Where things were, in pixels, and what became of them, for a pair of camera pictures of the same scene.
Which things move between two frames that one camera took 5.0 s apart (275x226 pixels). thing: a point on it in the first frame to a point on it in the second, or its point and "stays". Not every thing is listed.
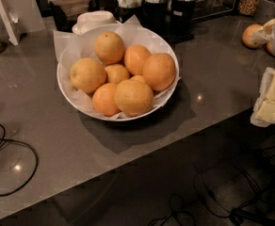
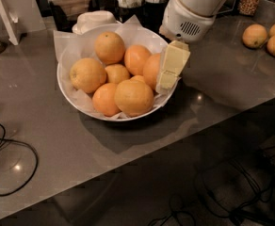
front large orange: [134, 98] stays
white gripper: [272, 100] to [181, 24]
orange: [136, 57] stays
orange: [159, 71] stays
